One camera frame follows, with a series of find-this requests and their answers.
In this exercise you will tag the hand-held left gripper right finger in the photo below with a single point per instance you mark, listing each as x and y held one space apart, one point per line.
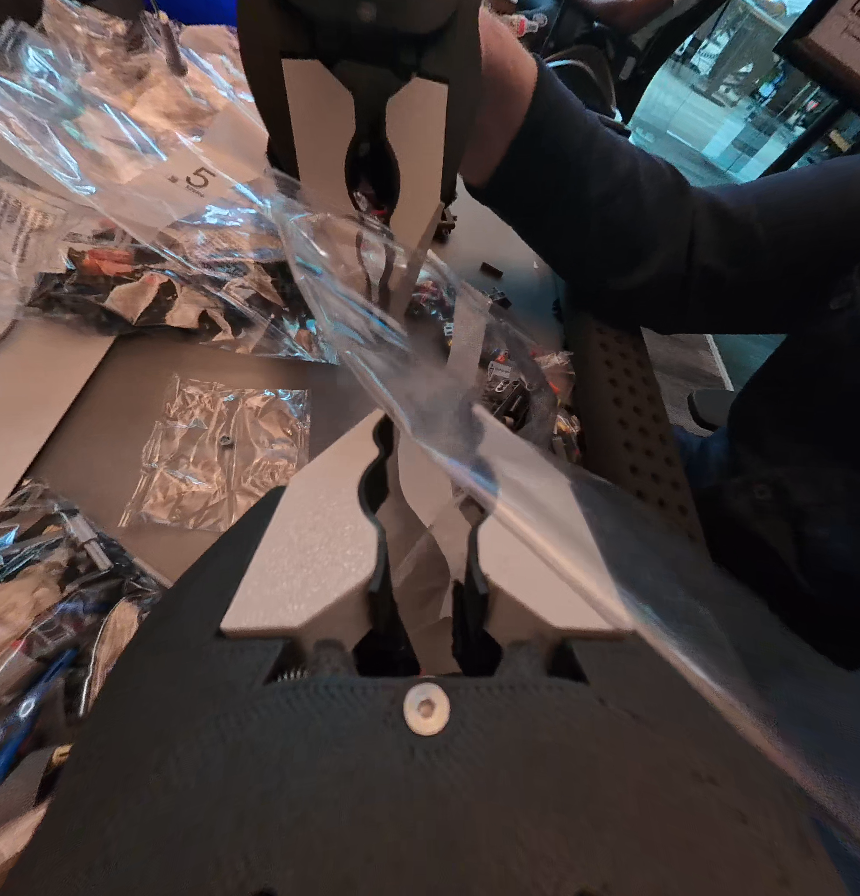
542 595

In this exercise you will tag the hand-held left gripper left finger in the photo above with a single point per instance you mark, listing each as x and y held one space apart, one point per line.
297 560

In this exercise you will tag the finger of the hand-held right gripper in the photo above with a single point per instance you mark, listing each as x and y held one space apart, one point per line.
318 126
423 154

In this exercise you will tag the large clear plastic bag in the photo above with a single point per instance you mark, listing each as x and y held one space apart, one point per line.
416 378

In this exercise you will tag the person's right forearm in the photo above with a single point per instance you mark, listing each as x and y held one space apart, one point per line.
647 210

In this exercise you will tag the person's right hand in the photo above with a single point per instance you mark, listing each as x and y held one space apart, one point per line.
500 91

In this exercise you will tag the small crumpled clear bag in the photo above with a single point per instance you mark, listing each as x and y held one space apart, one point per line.
220 462

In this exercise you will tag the blue plastic bin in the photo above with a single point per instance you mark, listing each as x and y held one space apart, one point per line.
192 10

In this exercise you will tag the clear bag of mixed pieces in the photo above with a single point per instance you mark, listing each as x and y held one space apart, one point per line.
52 616

